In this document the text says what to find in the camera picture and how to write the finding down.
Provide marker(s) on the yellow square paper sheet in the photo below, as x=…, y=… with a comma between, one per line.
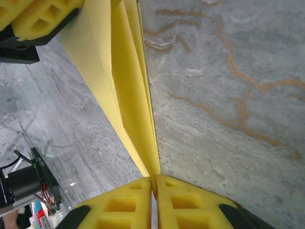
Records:
x=133, y=95

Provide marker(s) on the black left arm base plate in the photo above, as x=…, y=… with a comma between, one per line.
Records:
x=47, y=181

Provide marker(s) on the small colourful box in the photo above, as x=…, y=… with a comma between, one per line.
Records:
x=41, y=217

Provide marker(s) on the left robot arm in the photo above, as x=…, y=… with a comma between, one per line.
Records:
x=23, y=183

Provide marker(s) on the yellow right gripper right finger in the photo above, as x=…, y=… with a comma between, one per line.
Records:
x=190, y=207

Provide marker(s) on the person's hand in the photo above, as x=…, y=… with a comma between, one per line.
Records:
x=8, y=220

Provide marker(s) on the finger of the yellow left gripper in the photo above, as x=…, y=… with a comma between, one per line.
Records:
x=9, y=12
x=47, y=19

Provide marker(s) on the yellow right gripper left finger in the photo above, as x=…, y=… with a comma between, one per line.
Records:
x=119, y=205

